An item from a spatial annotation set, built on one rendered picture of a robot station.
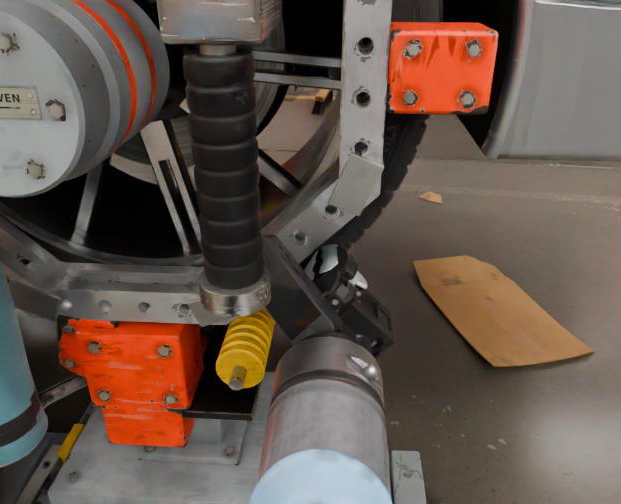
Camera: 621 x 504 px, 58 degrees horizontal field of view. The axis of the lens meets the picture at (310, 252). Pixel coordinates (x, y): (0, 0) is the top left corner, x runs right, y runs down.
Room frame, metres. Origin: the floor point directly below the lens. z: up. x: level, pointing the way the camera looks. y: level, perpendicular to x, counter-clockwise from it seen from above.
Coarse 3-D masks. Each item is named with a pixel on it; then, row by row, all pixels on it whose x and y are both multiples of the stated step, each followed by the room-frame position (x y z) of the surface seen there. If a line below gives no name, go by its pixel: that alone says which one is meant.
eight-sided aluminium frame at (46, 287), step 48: (384, 0) 0.49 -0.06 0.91; (384, 48) 0.49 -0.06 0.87; (384, 96) 0.49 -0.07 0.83; (336, 192) 0.49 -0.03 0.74; (0, 240) 0.56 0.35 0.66; (288, 240) 0.50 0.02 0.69; (48, 288) 0.52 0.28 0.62; (96, 288) 0.52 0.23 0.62; (144, 288) 0.52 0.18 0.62; (192, 288) 0.52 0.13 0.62
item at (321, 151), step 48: (144, 0) 0.66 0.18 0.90; (192, 48) 0.61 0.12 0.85; (240, 48) 0.61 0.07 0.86; (336, 96) 0.79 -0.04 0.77; (144, 144) 0.62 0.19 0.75; (336, 144) 0.58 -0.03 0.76; (48, 192) 0.68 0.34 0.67; (96, 192) 0.62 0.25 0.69; (144, 192) 0.79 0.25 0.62; (192, 192) 0.62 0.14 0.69; (288, 192) 0.60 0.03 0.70; (48, 240) 0.60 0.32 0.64; (96, 240) 0.62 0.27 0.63; (144, 240) 0.64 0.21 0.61; (192, 240) 0.62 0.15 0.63
